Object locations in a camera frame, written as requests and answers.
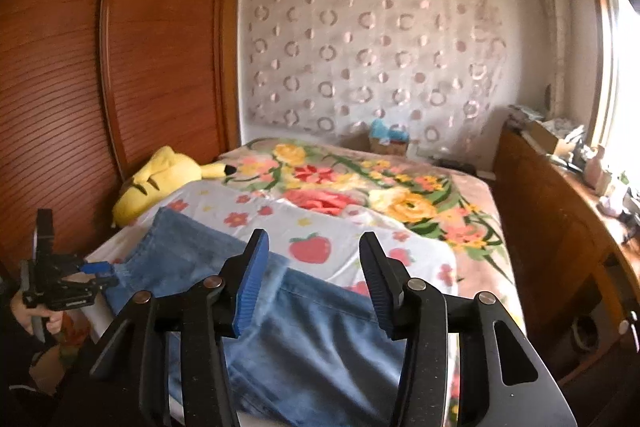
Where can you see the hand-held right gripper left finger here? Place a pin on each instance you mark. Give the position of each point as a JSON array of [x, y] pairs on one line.
[[252, 287]]

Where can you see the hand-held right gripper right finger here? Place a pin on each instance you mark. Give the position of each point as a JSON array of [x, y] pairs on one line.
[[382, 287]]

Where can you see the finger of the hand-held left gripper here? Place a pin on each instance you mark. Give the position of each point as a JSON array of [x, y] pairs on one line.
[[97, 267], [107, 282]]

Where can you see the blue denim pants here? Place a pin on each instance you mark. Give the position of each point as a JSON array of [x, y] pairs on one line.
[[310, 347]]

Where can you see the person's left forearm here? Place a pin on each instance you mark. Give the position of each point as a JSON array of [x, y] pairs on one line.
[[30, 357]]

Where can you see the person's left hand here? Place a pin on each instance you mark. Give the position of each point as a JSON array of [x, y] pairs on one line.
[[54, 323]]

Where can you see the yellow plush toy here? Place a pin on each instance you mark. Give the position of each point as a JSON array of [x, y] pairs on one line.
[[150, 182]]

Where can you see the pink floral blanket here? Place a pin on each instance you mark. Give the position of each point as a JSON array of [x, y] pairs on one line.
[[450, 207]]

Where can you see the small cardboard box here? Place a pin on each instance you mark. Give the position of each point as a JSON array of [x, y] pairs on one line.
[[390, 148]]

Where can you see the blue plush toy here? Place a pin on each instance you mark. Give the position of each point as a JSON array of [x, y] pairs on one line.
[[387, 130]]

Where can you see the long wooden cabinet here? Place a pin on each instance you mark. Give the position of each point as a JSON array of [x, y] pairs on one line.
[[550, 232]]

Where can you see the open cardboard box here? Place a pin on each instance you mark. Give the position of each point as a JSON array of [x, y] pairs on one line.
[[545, 139]]

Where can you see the wooden slatted wardrobe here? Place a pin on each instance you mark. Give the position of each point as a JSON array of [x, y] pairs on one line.
[[160, 57]]

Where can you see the pile of folded cloths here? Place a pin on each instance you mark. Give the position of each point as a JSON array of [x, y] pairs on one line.
[[522, 113]]

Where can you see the circle-patterned sheer curtain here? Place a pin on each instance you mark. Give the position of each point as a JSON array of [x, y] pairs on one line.
[[375, 57]]

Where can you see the pink bottle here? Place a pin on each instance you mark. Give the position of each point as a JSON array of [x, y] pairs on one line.
[[595, 167]]

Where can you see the patterned window curtain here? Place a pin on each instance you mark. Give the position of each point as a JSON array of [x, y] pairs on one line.
[[555, 32]]

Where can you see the window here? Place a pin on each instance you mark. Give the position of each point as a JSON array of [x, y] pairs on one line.
[[620, 82]]

